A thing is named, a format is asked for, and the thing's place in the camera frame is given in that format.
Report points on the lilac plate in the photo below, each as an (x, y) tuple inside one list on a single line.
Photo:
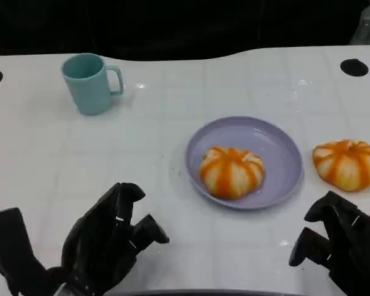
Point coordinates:
[(280, 160)]

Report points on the orange white toy bread roll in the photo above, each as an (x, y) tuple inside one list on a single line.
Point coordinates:
[(346, 166), (231, 174)]

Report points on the pale green mug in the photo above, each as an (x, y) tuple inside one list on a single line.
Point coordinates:
[(89, 92)]

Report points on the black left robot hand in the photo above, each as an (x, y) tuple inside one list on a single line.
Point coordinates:
[(95, 243)]

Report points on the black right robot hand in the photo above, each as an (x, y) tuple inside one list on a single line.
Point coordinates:
[(354, 246)]

